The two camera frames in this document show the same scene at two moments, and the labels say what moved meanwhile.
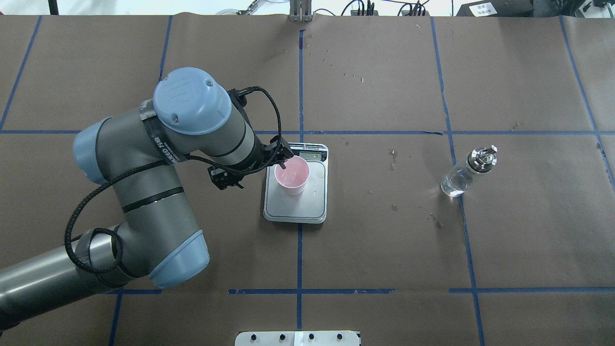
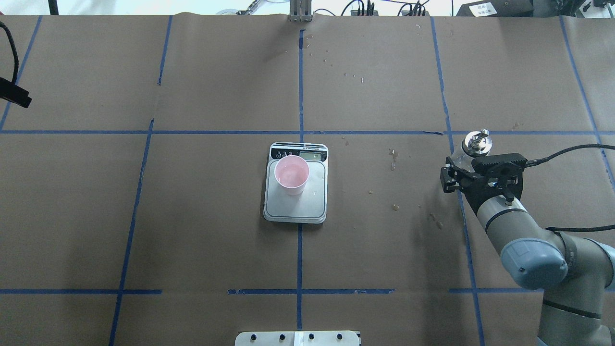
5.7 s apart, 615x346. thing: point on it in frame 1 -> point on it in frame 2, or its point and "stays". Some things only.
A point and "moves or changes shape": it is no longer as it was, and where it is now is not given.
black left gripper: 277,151 -> 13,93
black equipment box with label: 498,8 stays
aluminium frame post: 300,11 stays
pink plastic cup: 294,178 stays
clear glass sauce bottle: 480,159 moves or changes shape
